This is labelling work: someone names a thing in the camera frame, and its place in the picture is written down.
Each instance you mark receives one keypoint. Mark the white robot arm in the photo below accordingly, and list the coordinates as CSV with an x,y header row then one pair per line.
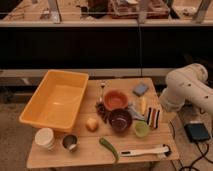
x,y
187,83

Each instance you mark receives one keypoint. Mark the metal fork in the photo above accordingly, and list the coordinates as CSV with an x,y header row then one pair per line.
x,y
102,85

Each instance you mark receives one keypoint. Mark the orange ceramic bowl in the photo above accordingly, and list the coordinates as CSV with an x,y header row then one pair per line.
x,y
115,99

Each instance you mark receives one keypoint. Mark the dark grapes bunch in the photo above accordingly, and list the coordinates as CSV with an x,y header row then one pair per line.
x,y
102,111

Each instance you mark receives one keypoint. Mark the blue sponge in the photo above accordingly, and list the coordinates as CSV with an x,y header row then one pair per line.
x,y
140,89

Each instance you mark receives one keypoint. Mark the grey cloth piece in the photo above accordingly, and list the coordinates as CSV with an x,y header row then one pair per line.
x,y
134,113

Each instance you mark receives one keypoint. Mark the dark purple bowl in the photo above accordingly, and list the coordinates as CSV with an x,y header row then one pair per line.
x,y
120,120

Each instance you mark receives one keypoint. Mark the wooden table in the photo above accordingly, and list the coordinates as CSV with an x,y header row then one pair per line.
x,y
90,152

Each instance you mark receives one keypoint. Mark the yellow plastic bin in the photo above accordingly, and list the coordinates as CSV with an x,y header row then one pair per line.
x,y
56,102

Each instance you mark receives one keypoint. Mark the striped multicolour block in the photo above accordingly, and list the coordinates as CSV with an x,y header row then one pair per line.
x,y
153,117

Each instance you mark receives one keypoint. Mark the small green cup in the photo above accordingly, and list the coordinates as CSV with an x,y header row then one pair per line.
x,y
141,129

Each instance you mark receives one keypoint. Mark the green chili pepper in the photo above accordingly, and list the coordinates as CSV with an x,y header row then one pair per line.
x,y
110,147

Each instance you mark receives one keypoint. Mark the small metal cup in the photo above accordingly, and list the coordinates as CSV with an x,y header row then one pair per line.
x,y
70,142

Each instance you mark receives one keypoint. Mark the white paper cup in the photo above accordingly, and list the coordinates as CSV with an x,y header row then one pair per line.
x,y
45,138

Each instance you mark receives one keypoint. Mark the black box on floor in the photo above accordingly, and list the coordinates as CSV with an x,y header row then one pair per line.
x,y
197,132

